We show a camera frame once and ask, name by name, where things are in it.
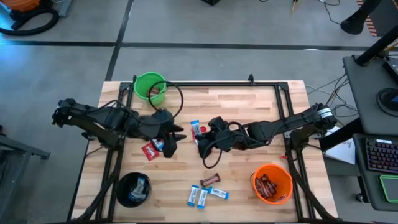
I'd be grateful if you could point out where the black vacuum hose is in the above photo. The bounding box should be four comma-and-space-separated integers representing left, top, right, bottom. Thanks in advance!
0, 7, 60, 37

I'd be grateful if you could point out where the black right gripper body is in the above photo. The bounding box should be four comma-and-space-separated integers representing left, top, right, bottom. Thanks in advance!
206, 116, 243, 152

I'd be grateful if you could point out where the green plastic monster bucket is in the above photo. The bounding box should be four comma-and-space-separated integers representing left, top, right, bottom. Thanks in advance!
133, 72, 168, 106

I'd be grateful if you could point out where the orange vacuum cleaner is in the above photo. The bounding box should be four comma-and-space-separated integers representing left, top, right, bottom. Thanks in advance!
0, 0, 41, 12

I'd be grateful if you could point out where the orange plastic bucket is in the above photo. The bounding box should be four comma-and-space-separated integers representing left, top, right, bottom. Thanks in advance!
251, 164, 294, 206

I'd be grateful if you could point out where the black aluminium table frame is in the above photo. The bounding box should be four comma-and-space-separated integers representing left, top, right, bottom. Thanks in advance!
67, 81, 336, 223

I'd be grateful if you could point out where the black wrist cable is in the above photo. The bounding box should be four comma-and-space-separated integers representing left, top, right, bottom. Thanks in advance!
201, 121, 245, 169
147, 80, 185, 121

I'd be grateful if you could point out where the grey metal cart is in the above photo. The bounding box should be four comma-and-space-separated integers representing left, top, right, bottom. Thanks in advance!
0, 133, 51, 218

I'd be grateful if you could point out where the grey desk top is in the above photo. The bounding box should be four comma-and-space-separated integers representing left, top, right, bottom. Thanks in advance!
343, 55, 398, 135

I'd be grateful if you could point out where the black backlit keyboard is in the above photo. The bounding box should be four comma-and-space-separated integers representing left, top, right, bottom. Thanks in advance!
364, 138, 398, 174

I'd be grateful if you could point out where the black plastic bucket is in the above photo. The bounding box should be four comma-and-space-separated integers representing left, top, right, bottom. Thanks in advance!
116, 171, 152, 208

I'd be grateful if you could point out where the orange black striped mat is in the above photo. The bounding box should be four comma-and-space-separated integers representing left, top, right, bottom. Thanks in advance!
356, 0, 379, 37

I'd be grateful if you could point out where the black headset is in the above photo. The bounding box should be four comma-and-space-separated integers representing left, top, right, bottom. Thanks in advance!
376, 87, 398, 118

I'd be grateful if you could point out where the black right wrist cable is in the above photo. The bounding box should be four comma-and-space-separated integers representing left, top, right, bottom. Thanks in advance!
201, 121, 245, 169

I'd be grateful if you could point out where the black electronic device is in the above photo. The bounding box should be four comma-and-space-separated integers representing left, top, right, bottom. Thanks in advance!
381, 57, 398, 84

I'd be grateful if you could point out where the white paper sheet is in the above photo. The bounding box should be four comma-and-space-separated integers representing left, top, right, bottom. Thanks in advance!
323, 138, 356, 166

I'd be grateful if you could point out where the grey keyboard shelf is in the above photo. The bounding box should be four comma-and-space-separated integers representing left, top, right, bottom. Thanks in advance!
353, 133, 398, 212

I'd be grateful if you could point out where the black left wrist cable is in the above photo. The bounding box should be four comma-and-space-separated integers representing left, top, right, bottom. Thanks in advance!
147, 80, 185, 121

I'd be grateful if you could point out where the green-edged black pad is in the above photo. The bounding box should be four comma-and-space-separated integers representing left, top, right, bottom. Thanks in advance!
378, 174, 398, 203

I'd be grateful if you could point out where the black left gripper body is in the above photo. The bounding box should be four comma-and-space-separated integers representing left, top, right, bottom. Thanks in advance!
149, 108, 175, 141

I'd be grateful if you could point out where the black camera stand pole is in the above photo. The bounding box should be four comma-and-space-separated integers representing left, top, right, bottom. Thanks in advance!
355, 24, 398, 67

